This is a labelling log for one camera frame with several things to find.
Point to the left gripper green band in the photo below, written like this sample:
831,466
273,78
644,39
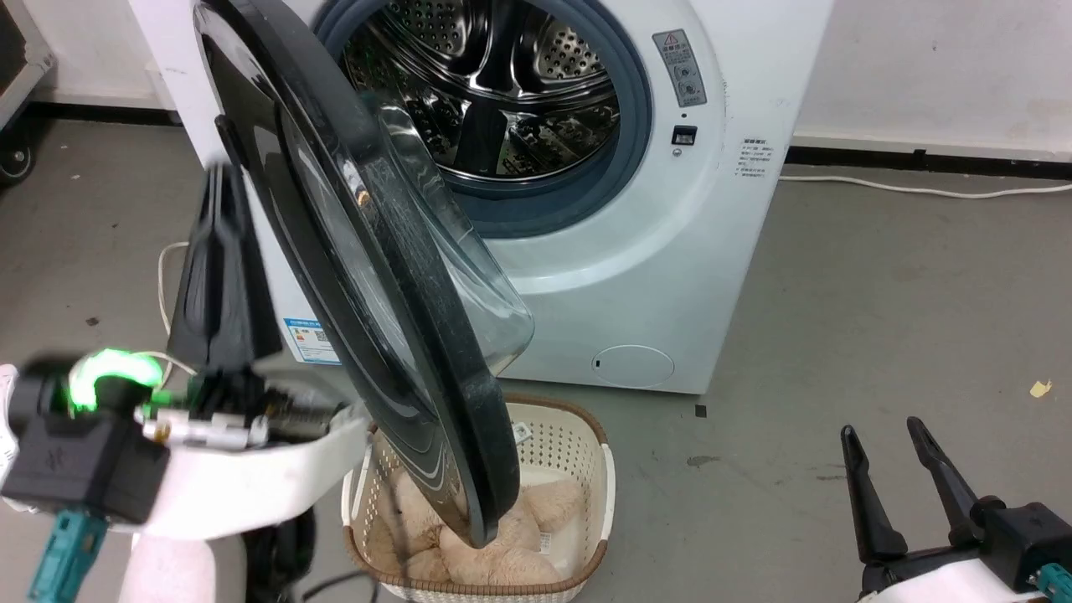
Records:
226,410

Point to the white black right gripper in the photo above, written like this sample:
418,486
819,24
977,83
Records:
938,582

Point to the black round washer door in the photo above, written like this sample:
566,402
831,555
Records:
293,100

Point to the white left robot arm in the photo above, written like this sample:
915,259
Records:
243,486

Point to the white front-load washing machine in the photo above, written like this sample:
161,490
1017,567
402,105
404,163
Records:
670,251

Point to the black door latch socket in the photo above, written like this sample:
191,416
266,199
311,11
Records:
684,135

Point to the grey rubber door gasket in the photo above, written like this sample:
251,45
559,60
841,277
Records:
634,109

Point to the blue energy label sticker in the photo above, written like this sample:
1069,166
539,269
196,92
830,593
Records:
311,339

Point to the small yellow paper scrap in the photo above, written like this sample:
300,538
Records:
1040,389

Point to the round white filter cover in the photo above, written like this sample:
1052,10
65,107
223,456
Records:
633,367

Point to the white brown-rimmed laundry basket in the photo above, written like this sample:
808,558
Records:
569,435

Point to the stainless steel washer drum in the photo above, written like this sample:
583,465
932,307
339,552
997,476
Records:
502,84

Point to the white text sticker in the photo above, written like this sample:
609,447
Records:
755,157

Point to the beige plush toy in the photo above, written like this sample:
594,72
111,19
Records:
536,519

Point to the grey warning sticker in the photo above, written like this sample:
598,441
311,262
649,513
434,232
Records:
680,67

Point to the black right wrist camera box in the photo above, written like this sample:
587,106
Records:
1026,536

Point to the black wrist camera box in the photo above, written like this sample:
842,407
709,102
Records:
79,461
1026,536

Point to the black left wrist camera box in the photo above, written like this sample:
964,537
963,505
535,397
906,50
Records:
79,461

